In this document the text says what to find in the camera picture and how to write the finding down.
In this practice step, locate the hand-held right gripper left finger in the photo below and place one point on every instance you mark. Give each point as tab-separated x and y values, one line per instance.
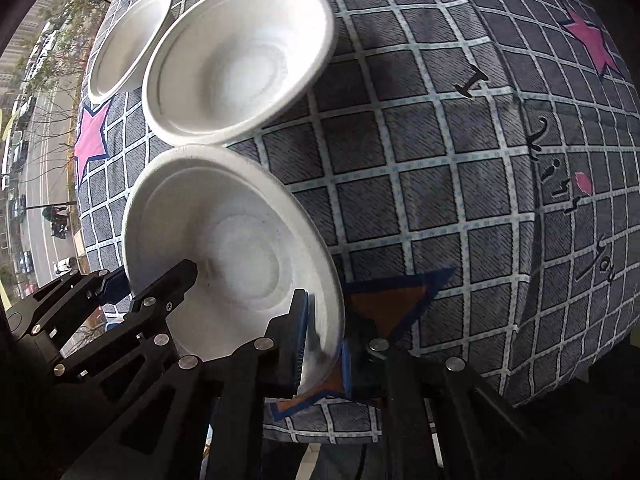
301	340

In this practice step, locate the grey checked star-print blanket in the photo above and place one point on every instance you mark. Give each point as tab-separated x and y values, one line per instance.
450	210

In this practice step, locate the glass window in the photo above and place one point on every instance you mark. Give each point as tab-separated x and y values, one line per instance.
40	160

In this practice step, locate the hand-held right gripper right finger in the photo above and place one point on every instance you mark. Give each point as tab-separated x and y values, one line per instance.
347	366

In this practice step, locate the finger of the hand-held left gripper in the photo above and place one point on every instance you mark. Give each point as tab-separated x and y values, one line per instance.
175	280
116	286

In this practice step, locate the white paper bowl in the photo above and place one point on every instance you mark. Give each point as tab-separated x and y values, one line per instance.
235	60
125	45
240	240

